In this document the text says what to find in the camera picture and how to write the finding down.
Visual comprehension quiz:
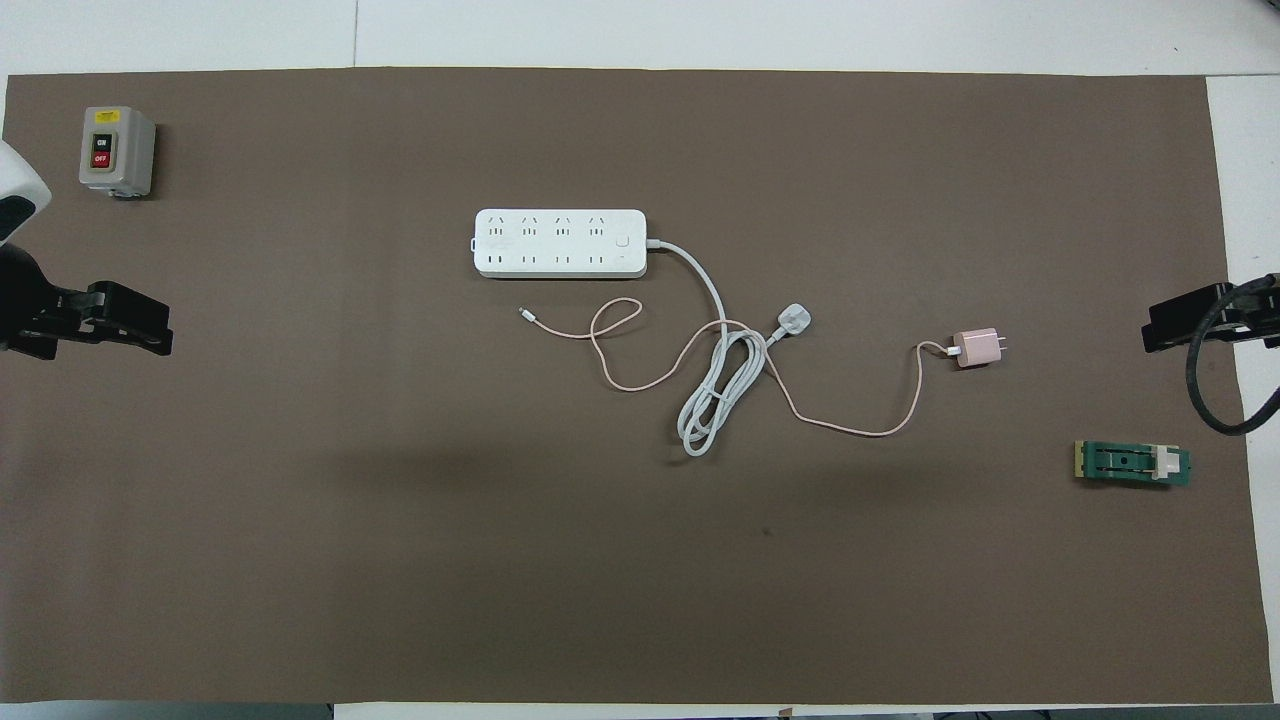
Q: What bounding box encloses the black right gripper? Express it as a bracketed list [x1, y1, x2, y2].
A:
[1142, 275, 1280, 354]

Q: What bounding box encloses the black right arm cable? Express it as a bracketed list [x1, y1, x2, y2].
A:
[1184, 275, 1280, 437]

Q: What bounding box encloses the white power cord with plug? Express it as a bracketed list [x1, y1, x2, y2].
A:
[645, 238, 813, 459]

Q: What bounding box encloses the pink charger adapter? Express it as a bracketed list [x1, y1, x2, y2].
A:
[950, 327, 1008, 370]

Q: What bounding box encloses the green knife switch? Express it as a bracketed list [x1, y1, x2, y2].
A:
[1073, 440, 1193, 490]

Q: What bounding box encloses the white power strip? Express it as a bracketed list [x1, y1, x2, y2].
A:
[472, 208, 649, 280]

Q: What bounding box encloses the pink charging cable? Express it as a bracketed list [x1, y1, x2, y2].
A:
[518, 305, 963, 439]

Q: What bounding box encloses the brown table mat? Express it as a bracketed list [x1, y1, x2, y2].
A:
[0, 67, 1274, 706]

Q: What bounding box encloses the grey on-off switch box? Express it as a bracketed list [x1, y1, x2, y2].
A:
[79, 106, 157, 199]

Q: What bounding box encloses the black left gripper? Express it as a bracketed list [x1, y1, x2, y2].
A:
[0, 245, 174, 361]

